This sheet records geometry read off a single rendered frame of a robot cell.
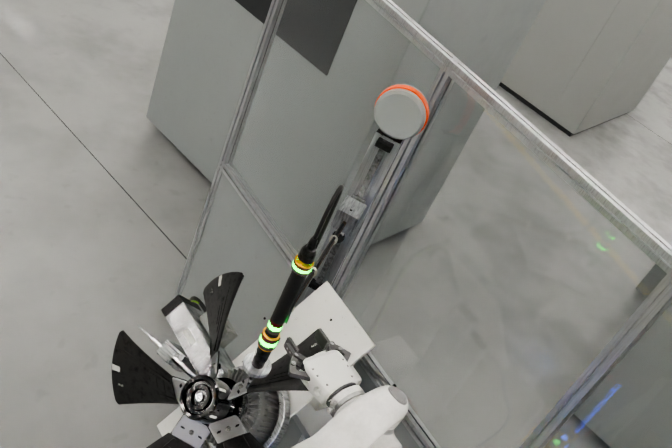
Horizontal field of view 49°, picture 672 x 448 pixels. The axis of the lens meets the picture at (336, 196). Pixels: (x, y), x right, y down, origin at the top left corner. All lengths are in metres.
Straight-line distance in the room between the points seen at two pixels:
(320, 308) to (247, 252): 0.95
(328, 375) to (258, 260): 1.54
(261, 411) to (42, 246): 2.20
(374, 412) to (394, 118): 0.98
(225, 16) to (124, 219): 1.27
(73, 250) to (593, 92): 5.06
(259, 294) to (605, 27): 5.00
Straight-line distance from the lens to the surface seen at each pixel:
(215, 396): 2.03
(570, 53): 7.50
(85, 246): 4.13
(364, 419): 1.45
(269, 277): 3.05
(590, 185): 1.94
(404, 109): 2.14
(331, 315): 2.25
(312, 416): 2.60
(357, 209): 2.25
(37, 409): 3.46
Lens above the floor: 2.84
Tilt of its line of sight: 34 degrees down
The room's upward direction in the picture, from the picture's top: 25 degrees clockwise
